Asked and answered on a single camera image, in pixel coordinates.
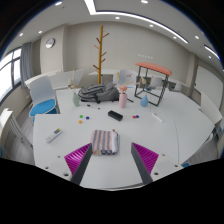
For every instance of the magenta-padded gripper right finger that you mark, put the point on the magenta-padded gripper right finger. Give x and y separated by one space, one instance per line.
146 157

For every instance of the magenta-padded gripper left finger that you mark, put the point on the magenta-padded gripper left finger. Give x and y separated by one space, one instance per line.
78 160

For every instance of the grey striped towel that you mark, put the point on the grey striped towel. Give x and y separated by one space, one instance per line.
104 141

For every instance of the white remote control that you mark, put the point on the white remote control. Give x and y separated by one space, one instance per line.
53 135

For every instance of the orange round magnet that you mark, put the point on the orange round magnet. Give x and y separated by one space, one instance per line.
80 121

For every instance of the white marker pen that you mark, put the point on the white marker pen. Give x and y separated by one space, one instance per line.
157 117

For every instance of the green round magnet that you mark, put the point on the green round magnet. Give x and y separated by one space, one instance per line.
81 116

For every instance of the black rectangular eraser block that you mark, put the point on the black rectangular eraser block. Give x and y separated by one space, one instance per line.
115 115

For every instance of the black marker pen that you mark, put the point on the black marker pen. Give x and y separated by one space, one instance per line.
93 106

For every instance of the blue vase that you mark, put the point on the blue vase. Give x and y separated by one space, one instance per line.
144 101

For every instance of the green vase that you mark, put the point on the green vase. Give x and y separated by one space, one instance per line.
76 100

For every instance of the pink vase with flowers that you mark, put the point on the pink vase with flowers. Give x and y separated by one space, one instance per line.
123 99

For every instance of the white chair blue seat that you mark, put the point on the white chair blue seat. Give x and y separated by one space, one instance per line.
42 105

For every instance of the grey backpack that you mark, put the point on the grey backpack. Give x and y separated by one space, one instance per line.
98 91

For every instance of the wooden coat rack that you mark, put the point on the wooden coat rack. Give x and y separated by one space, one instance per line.
100 56

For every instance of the grey curtain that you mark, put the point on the grey curtain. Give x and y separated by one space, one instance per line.
26 63

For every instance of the window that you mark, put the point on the window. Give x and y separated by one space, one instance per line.
7 75

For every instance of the ceiling lights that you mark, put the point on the ceiling lights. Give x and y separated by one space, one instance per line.
90 6

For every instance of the black frame orange-top stool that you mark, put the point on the black frame orange-top stool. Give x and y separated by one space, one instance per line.
155 67

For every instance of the white wall board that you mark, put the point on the white wall board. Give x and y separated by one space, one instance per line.
208 85

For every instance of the round wall clock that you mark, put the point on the round wall clock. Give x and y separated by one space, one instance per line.
50 43

